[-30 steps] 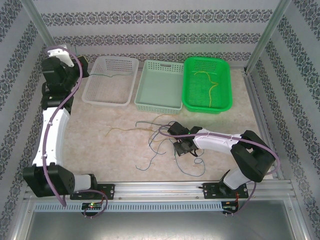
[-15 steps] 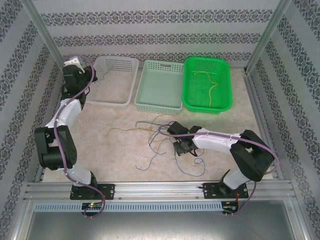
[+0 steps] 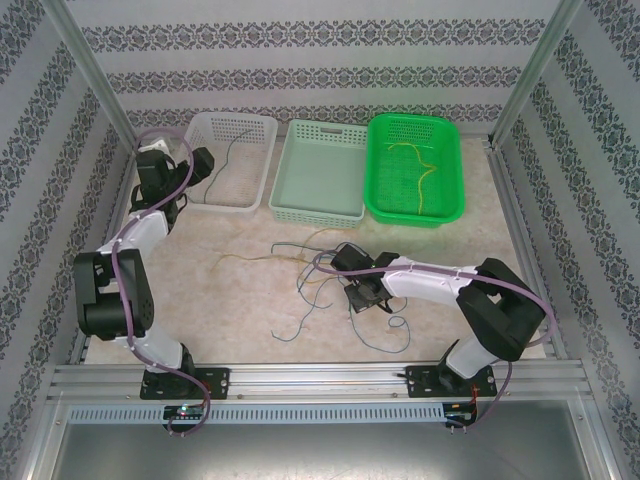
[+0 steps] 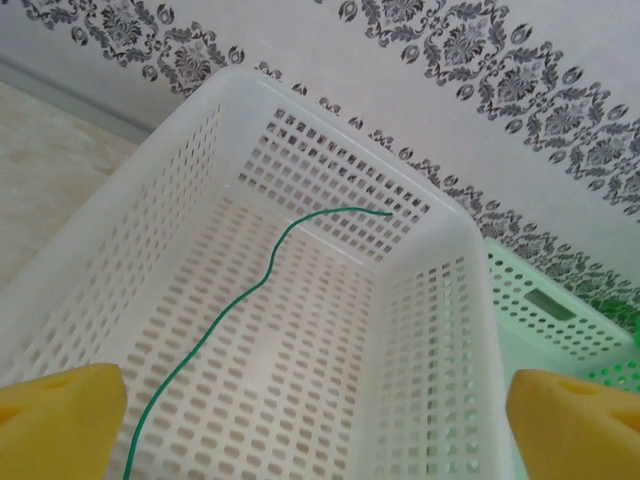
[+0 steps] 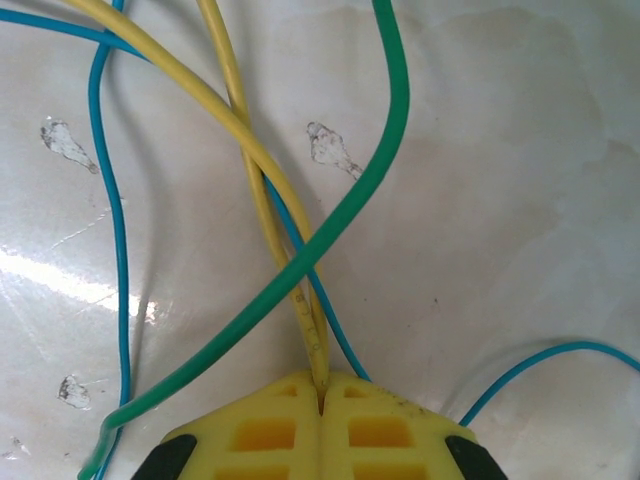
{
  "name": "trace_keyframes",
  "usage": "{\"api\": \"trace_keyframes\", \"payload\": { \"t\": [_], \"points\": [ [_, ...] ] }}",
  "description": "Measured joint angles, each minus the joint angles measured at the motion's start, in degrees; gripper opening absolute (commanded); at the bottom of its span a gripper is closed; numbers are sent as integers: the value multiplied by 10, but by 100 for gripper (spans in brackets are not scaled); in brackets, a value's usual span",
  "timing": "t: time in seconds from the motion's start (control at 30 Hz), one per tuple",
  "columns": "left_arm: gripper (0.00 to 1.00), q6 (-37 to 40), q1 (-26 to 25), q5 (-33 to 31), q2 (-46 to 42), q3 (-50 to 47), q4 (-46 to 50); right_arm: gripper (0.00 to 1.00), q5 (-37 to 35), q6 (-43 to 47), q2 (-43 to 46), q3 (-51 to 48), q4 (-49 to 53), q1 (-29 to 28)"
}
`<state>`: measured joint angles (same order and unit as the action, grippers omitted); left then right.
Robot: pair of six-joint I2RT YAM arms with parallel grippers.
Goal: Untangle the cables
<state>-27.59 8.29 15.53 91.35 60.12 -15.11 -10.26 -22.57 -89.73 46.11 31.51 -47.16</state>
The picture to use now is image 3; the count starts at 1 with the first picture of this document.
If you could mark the pale mint plastic basket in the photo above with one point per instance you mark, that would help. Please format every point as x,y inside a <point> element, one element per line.
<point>320,180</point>

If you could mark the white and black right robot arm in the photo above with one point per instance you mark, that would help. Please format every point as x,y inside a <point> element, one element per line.
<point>425,287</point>

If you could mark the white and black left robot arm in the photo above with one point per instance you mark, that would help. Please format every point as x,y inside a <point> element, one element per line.
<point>150,235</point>

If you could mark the white perforated plastic basket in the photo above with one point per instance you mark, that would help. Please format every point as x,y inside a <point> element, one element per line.
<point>245,180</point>

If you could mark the bright green plastic basket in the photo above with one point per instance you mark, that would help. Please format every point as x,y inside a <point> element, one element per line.
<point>395,190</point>

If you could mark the small circuit board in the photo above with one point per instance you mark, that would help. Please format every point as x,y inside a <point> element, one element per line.
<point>462,414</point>
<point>185,412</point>

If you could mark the grey metal panel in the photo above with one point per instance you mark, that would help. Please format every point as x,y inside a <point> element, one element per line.
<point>320,450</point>

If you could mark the aluminium side rail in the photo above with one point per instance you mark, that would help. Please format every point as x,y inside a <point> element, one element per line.
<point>114,220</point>
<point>520,225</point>

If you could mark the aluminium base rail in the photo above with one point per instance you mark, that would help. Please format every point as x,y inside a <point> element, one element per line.
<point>320,380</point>

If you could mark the aluminium frame post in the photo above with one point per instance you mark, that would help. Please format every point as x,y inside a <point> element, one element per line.
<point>545,50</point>
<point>91,70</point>

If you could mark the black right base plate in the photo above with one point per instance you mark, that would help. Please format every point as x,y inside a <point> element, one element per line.
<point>425,382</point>

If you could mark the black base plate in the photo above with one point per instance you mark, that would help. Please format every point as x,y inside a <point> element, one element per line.
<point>215,382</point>
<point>425,382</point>

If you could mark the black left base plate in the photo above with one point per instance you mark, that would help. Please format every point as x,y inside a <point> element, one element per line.
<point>215,382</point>

